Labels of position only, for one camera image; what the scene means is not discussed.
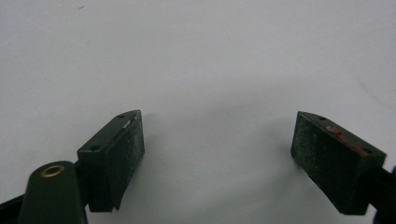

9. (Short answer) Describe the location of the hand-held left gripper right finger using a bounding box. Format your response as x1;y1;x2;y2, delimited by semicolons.
290;110;388;216

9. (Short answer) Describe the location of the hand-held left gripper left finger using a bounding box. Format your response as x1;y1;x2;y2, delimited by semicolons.
77;109;146;214

